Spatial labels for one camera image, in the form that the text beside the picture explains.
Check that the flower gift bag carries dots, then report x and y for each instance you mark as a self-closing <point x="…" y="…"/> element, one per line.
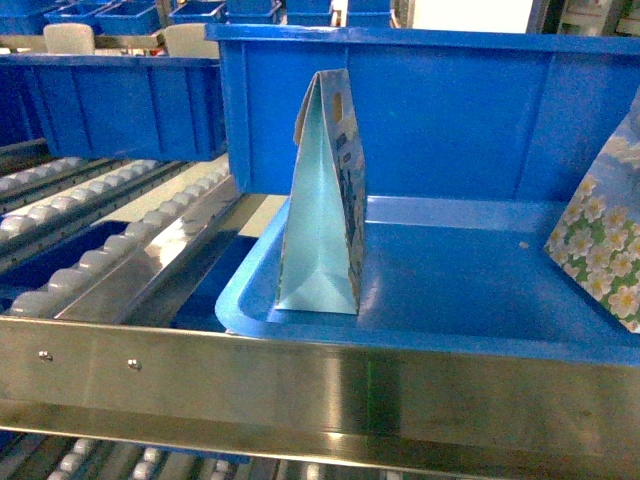
<point x="322" y="255"/>
<point x="596" y="239"/>

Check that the blue plastic tray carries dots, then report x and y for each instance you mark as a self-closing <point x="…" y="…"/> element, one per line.
<point x="450" y="275"/>

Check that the large blue plastic bin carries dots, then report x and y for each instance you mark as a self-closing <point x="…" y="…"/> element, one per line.
<point x="440" y="113"/>

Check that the white roller track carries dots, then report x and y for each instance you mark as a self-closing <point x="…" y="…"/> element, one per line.
<point x="67" y="285"/>

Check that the blue bin on left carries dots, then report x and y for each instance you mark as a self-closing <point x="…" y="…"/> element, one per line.
<point x="125" y="107"/>

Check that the grey office chair right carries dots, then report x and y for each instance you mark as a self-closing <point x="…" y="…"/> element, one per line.
<point x="188" y="41"/>

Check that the grey office chair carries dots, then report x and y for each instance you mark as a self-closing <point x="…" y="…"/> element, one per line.
<point x="188" y="41"/>
<point x="69" y="39"/>

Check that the grey office chair left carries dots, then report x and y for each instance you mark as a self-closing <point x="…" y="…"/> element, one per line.
<point x="69" y="39"/>

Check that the steel conveyor front rail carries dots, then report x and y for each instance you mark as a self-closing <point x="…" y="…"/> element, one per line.
<point x="471" y="415"/>

